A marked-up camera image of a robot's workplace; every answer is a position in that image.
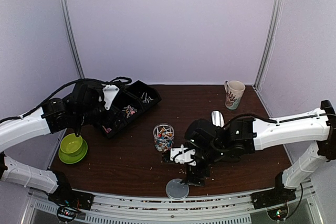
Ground metal scoop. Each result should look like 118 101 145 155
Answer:
211 110 225 127

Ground black three-compartment candy tray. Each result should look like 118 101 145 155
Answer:
97 80 161 138

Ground clear plastic jar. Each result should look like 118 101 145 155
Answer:
153 123 174 152

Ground round metal jar lid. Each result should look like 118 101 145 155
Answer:
165 178 190 200

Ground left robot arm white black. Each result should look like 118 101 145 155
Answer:
1 77 131 205

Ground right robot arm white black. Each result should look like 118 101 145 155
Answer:
180 100 335 204

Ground green bowl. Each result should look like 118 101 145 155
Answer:
60 133 83 156

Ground green plate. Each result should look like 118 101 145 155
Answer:
58 140 88 165

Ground ceramic mug coral pattern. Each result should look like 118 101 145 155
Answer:
224 80 246 110

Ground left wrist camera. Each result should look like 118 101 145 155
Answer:
101 84 120 111

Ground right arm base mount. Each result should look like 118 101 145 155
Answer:
251 181 296 209

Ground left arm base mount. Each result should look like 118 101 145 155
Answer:
47 183 94 210

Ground left aluminium frame post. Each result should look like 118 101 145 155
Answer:
60 0 85 78

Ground aluminium frame post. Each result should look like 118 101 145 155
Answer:
254 0 284 91
60 0 85 78

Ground right aluminium frame post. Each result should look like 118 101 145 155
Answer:
254 0 284 91

